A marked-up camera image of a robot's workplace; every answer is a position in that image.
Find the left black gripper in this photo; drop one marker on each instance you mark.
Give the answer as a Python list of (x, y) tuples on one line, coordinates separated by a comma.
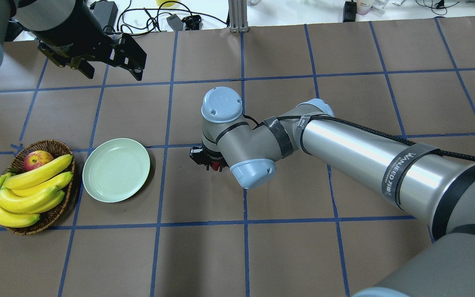
[(67, 34)]

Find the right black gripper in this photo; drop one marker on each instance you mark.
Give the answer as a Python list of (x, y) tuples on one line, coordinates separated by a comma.
[(210, 158)]

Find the red strawberry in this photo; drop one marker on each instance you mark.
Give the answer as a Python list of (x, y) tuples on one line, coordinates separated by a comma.
[(216, 166)]

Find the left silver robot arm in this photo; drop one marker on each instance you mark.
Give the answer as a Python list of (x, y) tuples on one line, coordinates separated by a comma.
[(37, 15)]

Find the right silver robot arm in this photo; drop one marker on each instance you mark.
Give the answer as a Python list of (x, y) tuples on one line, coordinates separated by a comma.
[(433, 185)]

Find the pale green plate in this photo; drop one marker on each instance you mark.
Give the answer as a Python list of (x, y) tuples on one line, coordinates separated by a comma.
[(116, 170)]

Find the black power brick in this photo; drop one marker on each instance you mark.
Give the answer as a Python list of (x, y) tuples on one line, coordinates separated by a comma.
[(105, 12)]

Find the red yellow apple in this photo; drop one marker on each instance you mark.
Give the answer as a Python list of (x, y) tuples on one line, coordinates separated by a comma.
[(36, 159)]

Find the brown wicker basket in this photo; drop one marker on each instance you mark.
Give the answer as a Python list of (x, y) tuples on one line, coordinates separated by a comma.
[(47, 219)]

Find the yellow banana bunch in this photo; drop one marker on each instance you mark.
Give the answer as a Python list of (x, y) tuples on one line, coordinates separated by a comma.
[(25, 197)]

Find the aluminium profile post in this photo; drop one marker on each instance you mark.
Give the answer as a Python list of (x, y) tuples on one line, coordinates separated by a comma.
[(237, 13)]

